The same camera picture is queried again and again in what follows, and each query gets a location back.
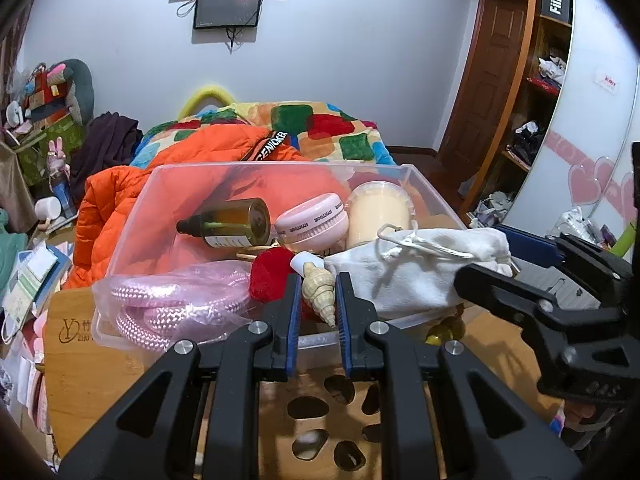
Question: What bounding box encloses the white drawstring pouch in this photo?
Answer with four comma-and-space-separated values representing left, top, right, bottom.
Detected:
323, 224, 512, 320

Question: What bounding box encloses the pink rope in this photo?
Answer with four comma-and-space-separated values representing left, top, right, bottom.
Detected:
92, 259, 256, 354

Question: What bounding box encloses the cream lidded tub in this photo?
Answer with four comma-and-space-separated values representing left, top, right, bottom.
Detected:
346, 181, 414, 249

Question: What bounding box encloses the red velvet drawstring pouch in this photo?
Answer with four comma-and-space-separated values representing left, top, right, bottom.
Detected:
250, 247, 302, 304

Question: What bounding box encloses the beige conch shell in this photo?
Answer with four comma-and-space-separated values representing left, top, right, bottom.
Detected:
302, 264, 336, 328

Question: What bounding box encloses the pink round portable fan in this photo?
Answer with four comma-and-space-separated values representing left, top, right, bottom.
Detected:
274, 193, 348, 254

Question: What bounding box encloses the mint lotion tube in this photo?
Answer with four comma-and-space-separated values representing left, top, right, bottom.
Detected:
290, 252, 324, 278

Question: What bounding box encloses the green glass spray bottle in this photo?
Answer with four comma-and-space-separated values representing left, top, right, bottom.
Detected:
176, 198, 271, 248

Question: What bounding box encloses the olive gourd charm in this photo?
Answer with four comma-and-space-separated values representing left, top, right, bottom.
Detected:
425, 316, 465, 346

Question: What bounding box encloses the wooden wardrobe shelf unit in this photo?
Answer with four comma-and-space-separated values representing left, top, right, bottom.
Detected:
438, 0, 575, 220

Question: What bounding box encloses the clear plastic storage bin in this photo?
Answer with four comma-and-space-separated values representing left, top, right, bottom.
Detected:
91, 160, 469, 371

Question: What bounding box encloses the stack of books and papers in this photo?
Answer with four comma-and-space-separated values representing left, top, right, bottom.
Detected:
1, 242, 72, 344

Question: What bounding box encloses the orange puffer jacket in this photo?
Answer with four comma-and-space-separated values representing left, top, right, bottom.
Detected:
64, 124, 347, 289

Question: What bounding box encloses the colourful patchwork bed blanket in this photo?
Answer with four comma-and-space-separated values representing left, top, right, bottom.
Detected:
131, 102, 394, 169

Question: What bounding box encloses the striped brown curtain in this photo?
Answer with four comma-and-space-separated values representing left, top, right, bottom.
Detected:
0, 143, 38, 233

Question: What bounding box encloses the pink bunny figure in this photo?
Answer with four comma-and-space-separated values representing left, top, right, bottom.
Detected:
47, 136, 77, 219

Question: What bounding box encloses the dark purple garment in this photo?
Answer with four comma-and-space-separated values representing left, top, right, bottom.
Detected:
70, 112, 142, 207

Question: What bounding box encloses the yellow curved headboard cushion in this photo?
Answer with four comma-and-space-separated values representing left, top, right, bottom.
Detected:
177, 84, 235, 120

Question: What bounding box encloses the small black wall monitor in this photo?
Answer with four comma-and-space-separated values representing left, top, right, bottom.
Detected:
193, 0, 262, 29

